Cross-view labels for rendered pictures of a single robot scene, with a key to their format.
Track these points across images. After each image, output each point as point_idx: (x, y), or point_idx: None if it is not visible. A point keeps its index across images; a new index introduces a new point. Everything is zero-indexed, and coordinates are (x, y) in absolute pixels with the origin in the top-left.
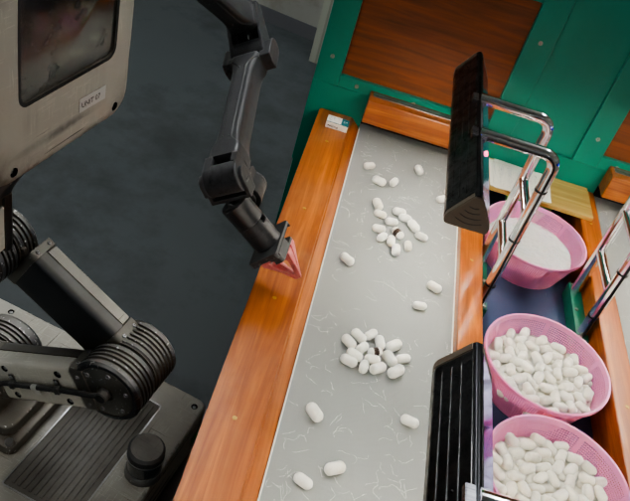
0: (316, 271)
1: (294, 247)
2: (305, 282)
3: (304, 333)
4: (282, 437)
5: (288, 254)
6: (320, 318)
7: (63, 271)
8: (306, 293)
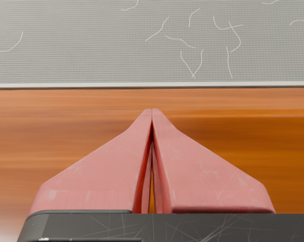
0: (9, 93)
1: (90, 165)
2: (92, 110)
3: (270, 81)
4: None
5: (267, 193)
6: (192, 52)
7: None
8: (129, 101)
